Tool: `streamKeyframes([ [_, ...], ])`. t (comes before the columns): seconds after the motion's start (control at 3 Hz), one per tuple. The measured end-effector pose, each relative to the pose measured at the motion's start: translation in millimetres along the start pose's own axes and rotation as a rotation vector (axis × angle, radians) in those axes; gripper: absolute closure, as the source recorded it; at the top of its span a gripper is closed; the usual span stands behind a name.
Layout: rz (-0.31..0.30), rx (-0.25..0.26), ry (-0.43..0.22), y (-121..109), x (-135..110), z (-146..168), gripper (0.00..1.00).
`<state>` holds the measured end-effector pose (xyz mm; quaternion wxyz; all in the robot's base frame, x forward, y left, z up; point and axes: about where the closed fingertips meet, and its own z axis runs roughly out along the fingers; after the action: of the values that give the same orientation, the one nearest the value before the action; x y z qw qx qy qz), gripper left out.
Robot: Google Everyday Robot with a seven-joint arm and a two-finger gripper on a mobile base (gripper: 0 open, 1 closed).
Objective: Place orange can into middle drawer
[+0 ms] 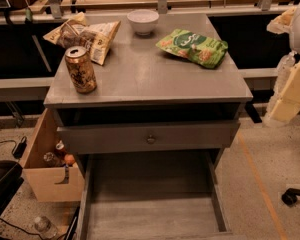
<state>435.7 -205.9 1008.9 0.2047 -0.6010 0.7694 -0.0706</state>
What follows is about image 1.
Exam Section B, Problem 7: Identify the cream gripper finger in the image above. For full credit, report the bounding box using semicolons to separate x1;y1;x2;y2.
270;62;300;122

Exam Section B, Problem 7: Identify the orange soda can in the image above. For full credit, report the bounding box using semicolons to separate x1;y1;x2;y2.
65;46;97;93

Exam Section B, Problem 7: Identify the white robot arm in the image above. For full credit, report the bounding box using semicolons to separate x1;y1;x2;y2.
264;3;300;127

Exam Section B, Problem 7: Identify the grey top drawer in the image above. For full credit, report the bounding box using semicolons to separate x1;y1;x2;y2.
57;120;240;154

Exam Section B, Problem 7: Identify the grey drawer cabinet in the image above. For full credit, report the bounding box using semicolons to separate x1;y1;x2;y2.
43;12;254;240

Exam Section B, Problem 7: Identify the grey open middle drawer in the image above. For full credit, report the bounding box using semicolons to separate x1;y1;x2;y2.
77;151;231;240

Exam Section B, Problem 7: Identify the red can in box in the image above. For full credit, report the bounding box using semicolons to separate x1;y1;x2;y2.
55;141;66;158

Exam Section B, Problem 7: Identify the clear sanitizer bottle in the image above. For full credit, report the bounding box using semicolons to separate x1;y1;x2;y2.
263;52;295;127

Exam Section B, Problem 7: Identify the green snack bag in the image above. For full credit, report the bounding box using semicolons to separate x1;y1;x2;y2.
156;29;228;69

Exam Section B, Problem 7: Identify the black chair base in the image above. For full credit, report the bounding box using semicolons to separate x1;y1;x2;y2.
281;188;300;206

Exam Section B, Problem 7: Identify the white ceramic bowl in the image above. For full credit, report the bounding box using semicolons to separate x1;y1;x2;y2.
127;9;159;35

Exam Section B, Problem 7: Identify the brown chip bag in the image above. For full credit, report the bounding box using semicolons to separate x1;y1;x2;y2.
43;12;121;65

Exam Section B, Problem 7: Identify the orange fruit in box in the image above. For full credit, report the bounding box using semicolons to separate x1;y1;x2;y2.
64;154;75;166

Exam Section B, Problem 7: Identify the bottle in box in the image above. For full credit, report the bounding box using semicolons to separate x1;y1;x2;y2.
43;152;63;167

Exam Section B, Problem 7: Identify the cardboard box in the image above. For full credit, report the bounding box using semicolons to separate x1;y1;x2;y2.
20;109;85;202

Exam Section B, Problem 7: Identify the black power adapter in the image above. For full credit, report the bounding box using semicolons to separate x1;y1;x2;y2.
12;137;27;159

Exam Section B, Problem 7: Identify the plastic water bottle on floor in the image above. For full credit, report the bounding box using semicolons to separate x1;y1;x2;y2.
34;216;58;239

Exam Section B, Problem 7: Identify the black office chair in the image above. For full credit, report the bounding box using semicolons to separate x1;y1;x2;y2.
0;160;24;216

